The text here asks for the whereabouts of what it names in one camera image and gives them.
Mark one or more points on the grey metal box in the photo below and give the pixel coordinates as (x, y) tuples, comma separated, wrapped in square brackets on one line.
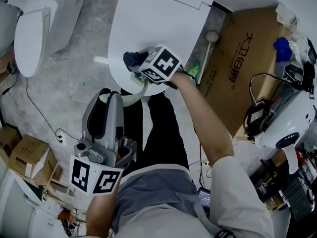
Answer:
[(288, 72)]

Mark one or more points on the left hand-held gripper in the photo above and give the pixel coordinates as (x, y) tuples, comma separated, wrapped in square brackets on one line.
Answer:
[(99, 177)]

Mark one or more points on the open brown cardboard box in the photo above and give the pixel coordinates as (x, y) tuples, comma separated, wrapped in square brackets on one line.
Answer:
[(29, 157)]

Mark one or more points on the green plastic bottle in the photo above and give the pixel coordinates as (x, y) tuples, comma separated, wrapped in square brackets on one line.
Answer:
[(194, 69)]

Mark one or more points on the blue crumpled cloth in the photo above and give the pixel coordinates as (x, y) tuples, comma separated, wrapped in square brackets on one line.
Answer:
[(282, 48)]

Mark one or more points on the white round machine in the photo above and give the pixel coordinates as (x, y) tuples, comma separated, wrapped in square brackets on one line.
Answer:
[(289, 118)]

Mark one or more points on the another person's forearm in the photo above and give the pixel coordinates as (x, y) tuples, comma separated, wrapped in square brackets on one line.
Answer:
[(3, 61)]

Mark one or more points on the white round-headed long brush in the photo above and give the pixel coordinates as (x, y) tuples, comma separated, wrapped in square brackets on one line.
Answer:
[(211, 36)]

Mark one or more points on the white cabinet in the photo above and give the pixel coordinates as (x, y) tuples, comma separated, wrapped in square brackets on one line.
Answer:
[(17, 207)]

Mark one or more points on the small brown cardboard box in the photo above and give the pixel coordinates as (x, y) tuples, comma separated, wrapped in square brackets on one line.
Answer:
[(7, 140)]

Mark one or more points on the black power adapter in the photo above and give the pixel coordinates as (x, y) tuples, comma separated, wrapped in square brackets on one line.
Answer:
[(256, 115)]

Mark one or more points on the person's black trousers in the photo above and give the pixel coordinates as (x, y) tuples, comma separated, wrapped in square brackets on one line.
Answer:
[(163, 133)]

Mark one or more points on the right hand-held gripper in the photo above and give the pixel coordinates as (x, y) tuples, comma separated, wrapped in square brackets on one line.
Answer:
[(164, 62)]

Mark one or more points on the person's right forearm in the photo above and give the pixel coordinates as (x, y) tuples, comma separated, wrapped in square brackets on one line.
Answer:
[(203, 118)]

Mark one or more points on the white crumpled cloth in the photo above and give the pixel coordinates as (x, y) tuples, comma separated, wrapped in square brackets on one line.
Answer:
[(286, 14)]

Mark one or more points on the dark navy cloth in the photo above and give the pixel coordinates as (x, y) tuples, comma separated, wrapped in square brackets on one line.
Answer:
[(131, 58)]

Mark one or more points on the large white closed toilet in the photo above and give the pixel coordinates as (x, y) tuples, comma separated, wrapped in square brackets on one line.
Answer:
[(153, 16)]

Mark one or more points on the person's left forearm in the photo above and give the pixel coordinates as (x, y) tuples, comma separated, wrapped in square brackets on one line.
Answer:
[(99, 214)]

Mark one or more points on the black tablet screen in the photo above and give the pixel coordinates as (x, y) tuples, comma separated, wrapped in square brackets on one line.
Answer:
[(205, 199)]

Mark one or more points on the wooden frame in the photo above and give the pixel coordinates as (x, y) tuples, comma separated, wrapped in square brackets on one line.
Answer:
[(59, 182)]

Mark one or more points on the large printed cardboard box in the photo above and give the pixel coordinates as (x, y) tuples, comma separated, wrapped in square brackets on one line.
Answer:
[(250, 58)]

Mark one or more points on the white wall socket plate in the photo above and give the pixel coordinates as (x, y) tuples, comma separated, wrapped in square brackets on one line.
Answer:
[(61, 137)]

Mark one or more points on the person's white grey shirt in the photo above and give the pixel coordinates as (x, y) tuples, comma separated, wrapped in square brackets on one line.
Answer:
[(161, 207)]

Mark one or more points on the small white closed toilet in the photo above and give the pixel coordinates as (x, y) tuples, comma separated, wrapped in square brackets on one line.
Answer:
[(32, 41)]

